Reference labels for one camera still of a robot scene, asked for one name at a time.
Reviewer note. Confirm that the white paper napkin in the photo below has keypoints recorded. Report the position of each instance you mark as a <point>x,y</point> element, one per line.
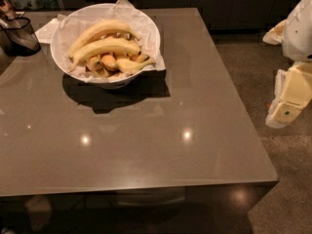
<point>46,32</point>

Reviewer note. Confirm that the dark glass jug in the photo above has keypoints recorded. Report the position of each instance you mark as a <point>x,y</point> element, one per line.
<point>22,36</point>

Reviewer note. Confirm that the white bowl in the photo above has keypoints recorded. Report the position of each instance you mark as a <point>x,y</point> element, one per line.
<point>73,25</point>

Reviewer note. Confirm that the long yellow banana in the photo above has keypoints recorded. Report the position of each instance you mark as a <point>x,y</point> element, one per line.
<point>99,47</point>
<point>101,28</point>

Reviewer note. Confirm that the small ripe banana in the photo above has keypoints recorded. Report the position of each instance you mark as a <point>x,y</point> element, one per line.
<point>109,62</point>
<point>94,63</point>

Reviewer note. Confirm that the small ripe banana left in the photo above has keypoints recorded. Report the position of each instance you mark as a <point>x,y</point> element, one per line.
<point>94,63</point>

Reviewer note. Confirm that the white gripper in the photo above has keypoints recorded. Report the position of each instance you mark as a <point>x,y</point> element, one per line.
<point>299,33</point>

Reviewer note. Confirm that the small yellow banana right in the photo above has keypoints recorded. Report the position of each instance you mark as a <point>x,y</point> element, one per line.
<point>132,67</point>

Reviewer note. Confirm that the white paper bowl liner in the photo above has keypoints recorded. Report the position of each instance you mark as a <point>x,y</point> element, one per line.
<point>110,75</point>

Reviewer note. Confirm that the small ripe banana centre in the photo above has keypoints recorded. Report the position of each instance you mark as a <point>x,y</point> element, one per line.
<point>109,62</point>

